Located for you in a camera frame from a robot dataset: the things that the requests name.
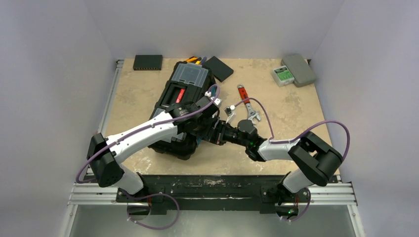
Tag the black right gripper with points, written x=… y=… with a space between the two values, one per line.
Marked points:
x=219 y=133

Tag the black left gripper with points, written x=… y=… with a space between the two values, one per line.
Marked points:
x=205 y=134

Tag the black plastic toolbox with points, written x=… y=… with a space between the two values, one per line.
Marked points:
x=189 y=88

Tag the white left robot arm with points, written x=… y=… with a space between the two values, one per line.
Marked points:
x=106 y=155

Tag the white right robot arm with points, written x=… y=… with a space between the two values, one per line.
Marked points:
x=316 y=160

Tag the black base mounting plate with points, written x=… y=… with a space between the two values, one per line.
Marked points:
x=261 y=193

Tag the black flat case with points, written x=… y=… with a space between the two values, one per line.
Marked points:
x=220 y=70

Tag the yellow tools behind toolbox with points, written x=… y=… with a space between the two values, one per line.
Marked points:
x=196 y=60

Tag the white green small box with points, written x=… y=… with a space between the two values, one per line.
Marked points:
x=282 y=76

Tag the grey sharpening stone block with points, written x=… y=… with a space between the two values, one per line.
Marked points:
x=300 y=69

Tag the red handled adjustable wrench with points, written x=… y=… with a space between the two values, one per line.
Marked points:
x=253 y=115

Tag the black network switch box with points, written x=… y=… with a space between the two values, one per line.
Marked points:
x=147 y=63

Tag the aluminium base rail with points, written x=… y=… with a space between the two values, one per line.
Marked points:
x=92 y=194

